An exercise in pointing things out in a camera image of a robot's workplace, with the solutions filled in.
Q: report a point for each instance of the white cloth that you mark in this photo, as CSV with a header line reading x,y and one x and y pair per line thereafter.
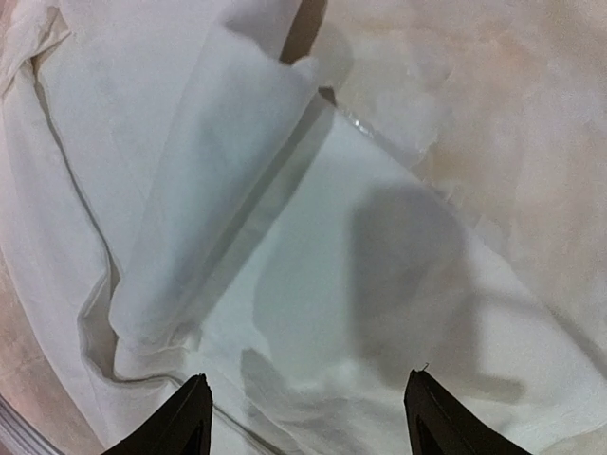
x,y
176,200

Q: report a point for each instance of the aluminium front rail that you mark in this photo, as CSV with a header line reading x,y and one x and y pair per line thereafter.
x,y
18,436

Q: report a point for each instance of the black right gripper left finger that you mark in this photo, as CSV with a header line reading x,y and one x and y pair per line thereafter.
x,y
181,426

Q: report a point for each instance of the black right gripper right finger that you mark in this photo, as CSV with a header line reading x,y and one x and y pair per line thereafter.
x,y
439,424

